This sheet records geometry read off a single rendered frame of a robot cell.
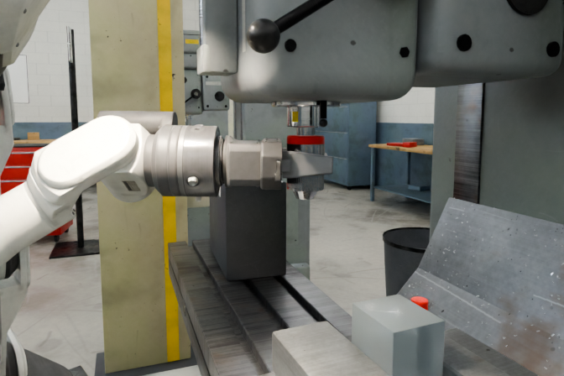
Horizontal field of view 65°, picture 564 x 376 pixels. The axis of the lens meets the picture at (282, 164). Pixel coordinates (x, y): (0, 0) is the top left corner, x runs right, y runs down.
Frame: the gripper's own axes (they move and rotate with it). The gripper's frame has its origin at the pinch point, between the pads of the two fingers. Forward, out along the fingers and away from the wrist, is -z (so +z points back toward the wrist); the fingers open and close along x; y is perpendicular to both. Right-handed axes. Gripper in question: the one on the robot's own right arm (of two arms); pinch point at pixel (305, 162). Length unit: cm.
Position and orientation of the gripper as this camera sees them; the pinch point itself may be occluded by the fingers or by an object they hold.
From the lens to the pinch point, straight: 55.2
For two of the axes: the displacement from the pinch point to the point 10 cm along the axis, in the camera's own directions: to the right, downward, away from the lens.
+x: -0.3, -1.1, 9.9
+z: -10.0, -0.1, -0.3
